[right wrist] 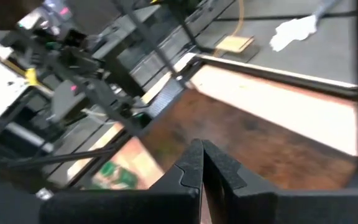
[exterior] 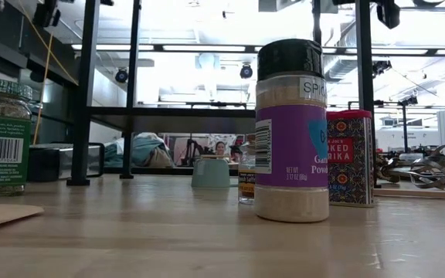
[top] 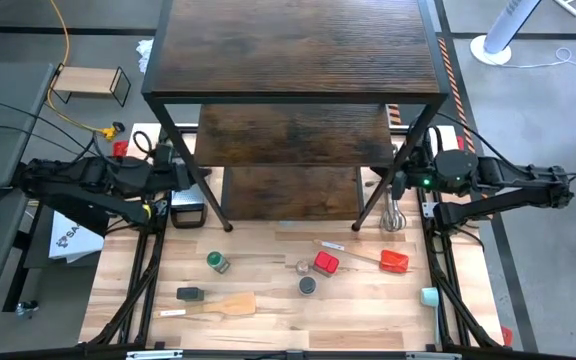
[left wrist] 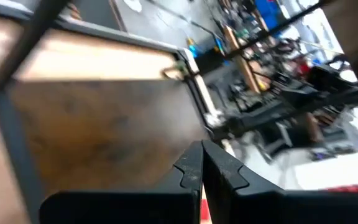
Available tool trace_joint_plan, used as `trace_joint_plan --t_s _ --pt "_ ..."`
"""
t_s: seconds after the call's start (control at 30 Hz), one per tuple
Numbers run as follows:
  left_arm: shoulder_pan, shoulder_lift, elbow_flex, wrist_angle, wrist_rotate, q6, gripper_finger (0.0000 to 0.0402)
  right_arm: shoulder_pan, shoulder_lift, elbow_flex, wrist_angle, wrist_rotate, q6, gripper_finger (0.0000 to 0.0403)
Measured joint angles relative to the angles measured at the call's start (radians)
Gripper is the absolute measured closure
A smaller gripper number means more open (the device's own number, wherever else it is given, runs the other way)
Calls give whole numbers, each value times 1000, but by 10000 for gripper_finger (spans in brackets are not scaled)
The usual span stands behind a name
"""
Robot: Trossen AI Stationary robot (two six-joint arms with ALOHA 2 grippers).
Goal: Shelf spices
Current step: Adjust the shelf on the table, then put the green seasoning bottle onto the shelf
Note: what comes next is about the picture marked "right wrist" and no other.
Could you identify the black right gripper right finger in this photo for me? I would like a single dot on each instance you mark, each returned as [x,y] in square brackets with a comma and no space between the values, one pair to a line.
[259,208]

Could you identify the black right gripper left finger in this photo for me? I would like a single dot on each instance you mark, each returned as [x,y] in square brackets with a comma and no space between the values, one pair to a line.
[166,205]

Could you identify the green-lid spice jar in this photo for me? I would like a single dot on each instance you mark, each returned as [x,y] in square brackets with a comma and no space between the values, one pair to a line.
[120,174]

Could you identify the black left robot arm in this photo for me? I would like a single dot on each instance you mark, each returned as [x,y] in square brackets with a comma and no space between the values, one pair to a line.
[82,84]

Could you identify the black metal wooden shelf rack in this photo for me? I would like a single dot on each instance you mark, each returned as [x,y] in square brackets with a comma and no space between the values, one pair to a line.
[259,140]

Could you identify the black-framed metal grater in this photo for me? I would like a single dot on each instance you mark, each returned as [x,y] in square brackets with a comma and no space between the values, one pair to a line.
[165,99]

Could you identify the black aluminium rig frame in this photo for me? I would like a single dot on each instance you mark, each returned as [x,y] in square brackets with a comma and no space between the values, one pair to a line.
[291,79]

